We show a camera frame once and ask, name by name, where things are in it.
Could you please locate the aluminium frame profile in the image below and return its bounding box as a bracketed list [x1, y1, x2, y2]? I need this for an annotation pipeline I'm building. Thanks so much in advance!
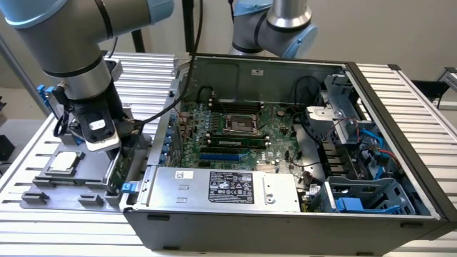
[0, 34, 49, 116]

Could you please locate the green RAM stick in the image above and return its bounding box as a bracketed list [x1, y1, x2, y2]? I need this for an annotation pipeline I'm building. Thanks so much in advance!
[205, 135, 270, 149]

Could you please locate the silver power supply unit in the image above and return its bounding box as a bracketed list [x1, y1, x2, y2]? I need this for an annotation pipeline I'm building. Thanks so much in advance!
[137, 167, 301, 213]

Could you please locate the blue expansion slot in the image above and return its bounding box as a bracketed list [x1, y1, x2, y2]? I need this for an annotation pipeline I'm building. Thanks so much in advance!
[198, 152, 241, 163]

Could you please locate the grey parts rack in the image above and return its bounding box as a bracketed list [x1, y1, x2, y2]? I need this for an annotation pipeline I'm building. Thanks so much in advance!
[18, 105, 154, 213]

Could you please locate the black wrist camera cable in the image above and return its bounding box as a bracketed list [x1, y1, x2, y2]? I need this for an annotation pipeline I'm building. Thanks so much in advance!
[51, 81, 74, 139]

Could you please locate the black looped power wire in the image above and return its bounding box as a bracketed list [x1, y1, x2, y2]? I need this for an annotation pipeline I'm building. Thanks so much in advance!
[293, 75, 325, 108]

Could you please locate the aluminium rail with bracket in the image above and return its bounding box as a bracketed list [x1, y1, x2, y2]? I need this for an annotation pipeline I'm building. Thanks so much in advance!
[433, 66, 457, 110]

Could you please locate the black open PC case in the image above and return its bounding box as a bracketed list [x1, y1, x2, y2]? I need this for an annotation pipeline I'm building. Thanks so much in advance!
[121, 52, 453, 251]

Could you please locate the black expansion slot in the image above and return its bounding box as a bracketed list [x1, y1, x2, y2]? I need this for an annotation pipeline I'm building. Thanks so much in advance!
[199, 146, 243, 154]

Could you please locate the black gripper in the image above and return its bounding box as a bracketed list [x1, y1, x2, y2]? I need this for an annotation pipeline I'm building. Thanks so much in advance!
[101, 81, 134, 140]

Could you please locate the CPU socket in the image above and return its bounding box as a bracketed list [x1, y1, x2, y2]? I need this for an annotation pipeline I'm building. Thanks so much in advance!
[219, 113, 262, 135]

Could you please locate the black box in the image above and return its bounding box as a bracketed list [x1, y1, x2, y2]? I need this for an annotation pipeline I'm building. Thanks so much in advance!
[0, 135, 17, 162]

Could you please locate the black and white wrist camera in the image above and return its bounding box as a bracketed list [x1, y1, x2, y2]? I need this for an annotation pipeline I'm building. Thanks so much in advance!
[70, 103, 121, 154]

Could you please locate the blue wire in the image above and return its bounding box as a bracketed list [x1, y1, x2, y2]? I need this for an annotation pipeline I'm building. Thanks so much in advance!
[359, 128, 385, 162]

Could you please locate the thin black post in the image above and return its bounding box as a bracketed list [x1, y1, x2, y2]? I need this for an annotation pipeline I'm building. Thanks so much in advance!
[130, 28, 146, 54]

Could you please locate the green motherboard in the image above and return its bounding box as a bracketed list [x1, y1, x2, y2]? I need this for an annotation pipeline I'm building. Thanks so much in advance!
[173, 100, 309, 175]

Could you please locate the silver CPU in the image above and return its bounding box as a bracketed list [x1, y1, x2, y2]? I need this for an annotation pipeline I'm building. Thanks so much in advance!
[47, 151, 85, 173]

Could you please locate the blue-grey disk bay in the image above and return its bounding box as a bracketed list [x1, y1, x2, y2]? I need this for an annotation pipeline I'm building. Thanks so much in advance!
[319, 175, 419, 215]

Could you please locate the blue plastic bracket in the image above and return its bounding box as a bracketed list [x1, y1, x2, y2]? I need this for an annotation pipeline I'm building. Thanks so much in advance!
[36, 84, 59, 117]

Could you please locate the black RAM slot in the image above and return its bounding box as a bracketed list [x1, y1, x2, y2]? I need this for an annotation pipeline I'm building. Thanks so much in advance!
[210, 101, 265, 113]

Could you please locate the red wire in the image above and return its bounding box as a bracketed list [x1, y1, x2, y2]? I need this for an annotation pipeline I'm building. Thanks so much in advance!
[377, 149, 398, 168]

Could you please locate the metal drive cage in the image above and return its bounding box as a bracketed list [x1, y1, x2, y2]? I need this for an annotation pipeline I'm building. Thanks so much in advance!
[305, 73, 375, 146]

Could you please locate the long black arm cable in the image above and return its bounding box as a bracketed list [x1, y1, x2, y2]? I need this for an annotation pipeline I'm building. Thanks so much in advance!
[133, 0, 205, 128]

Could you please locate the thick black post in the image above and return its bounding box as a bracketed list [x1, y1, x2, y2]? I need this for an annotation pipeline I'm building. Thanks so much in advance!
[181, 0, 197, 55]

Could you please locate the green graphics card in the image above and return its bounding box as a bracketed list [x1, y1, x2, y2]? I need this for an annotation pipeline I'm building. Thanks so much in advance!
[103, 144, 139, 195]

